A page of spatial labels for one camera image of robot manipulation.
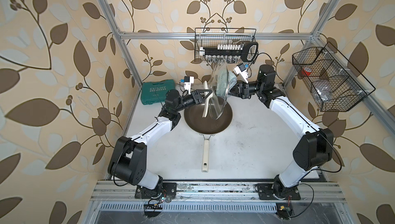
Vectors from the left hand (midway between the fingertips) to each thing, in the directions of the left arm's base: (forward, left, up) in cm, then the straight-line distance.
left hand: (208, 90), depth 71 cm
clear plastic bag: (+1, -56, -1) cm, 56 cm away
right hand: (-3, -7, +2) cm, 7 cm away
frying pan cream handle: (+3, -7, -29) cm, 30 cm away
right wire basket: (+5, -61, +1) cm, 61 cm away
